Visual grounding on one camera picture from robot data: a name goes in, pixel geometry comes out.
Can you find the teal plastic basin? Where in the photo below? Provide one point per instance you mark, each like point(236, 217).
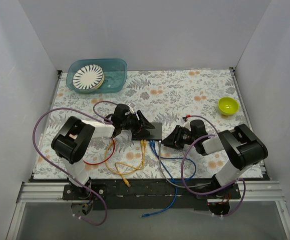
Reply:
point(115, 70)

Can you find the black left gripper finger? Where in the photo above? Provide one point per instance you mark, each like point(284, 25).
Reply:
point(144, 123)
point(143, 133)

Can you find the black network switch box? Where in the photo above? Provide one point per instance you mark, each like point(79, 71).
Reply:
point(156, 134)

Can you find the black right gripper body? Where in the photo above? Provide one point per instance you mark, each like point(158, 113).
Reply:
point(176, 136)

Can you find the white black striped plate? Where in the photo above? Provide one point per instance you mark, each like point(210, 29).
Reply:
point(89, 77)

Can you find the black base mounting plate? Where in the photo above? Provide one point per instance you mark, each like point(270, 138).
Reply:
point(153, 194)

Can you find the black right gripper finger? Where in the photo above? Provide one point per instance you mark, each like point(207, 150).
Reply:
point(177, 145)
point(175, 137)

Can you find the lime green bowl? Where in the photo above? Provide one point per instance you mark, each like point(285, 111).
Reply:
point(228, 106)

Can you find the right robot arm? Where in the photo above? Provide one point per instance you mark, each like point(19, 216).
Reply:
point(241, 145)

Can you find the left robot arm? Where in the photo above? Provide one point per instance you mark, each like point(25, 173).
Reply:
point(73, 139)

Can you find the aluminium frame rail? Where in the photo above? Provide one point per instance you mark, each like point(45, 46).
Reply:
point(42, 192)

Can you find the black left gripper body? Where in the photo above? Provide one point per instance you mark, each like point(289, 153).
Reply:
point(138, 121)

